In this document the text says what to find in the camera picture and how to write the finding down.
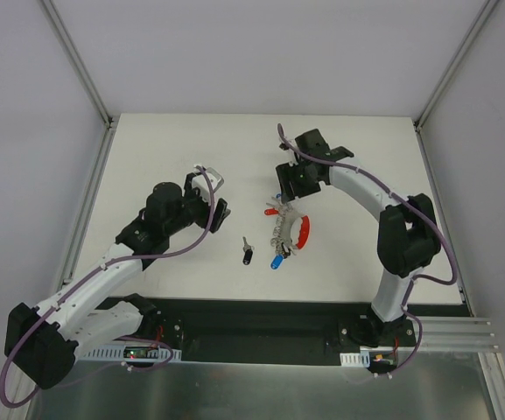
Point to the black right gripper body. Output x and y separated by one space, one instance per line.
294 183

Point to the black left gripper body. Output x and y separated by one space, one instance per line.
211 210

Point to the red key tag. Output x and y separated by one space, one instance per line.
271 212

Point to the black-headed key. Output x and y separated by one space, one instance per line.
248 252

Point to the red-handled metal key organizer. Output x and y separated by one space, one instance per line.
291 228

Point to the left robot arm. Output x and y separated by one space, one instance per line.
46 340

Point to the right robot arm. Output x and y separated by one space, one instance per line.
407 237

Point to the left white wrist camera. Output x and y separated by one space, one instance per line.
207 175

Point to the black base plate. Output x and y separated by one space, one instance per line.
268 332

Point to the left white cable duct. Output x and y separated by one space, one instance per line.
121 352

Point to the white cable duct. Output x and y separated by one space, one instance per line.
121 352
355 360

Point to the left aluminium frame post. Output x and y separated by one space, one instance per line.
75 60

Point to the aluminium frame post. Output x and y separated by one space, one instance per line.
75 60
465 46

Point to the right white cable duct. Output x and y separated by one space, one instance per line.
355 360

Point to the aluminium rail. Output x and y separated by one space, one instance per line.
458 335

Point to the right aluminium frame post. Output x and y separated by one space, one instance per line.
465 46

